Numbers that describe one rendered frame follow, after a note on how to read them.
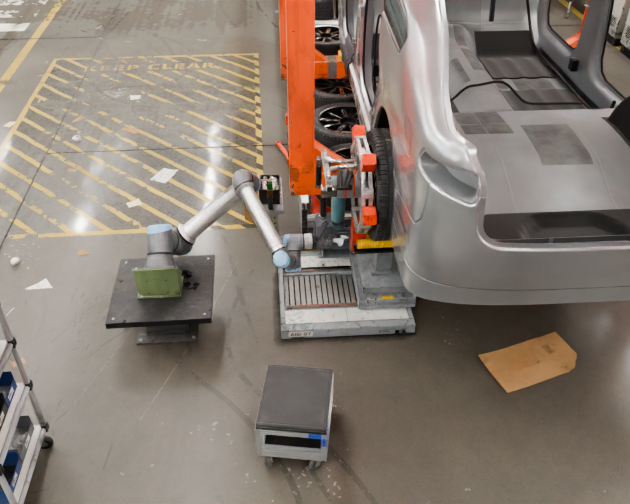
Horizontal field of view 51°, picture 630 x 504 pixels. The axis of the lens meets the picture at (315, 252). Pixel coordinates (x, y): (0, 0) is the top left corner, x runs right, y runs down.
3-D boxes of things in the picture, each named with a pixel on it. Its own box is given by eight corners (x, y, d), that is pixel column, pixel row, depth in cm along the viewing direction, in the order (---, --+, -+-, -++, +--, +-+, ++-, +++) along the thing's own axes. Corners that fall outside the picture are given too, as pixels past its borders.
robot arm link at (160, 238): (141, 253, 387) (140, 224, 389) (158, 256, 403) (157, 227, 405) (163, 251, 382) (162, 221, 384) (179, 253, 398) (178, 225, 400)
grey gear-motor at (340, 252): (375, 263, 453) (378, 221, 432) (314, 266, 450) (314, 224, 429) (371, 247, 467) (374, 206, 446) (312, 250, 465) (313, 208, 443)
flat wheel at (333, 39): (368, 55, 708) (370, 33, 694) (325, 71, 671) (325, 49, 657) (325, 39, 745) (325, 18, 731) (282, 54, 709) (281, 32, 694)
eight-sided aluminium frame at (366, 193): (370, 250, 383) (375, 168, 350) (358, 250, 382) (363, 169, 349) (358, 199, 426) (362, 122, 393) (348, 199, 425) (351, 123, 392)
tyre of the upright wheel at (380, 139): (426, 219, 349) (414, 107, 366) (382, 221, 347) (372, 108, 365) (404, 252, 412) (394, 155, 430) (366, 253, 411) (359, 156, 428)
